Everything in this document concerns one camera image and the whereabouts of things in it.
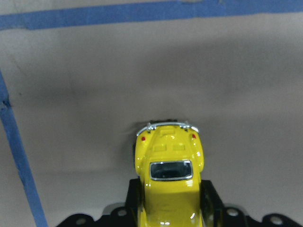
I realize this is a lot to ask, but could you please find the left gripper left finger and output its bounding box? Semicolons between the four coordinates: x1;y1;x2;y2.
125;178;144;227

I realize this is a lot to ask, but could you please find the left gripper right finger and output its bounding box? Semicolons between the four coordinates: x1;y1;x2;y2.
200;180;224;227

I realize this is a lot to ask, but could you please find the yellow toy beetle car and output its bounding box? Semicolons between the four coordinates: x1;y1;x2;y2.
134;121;204;227

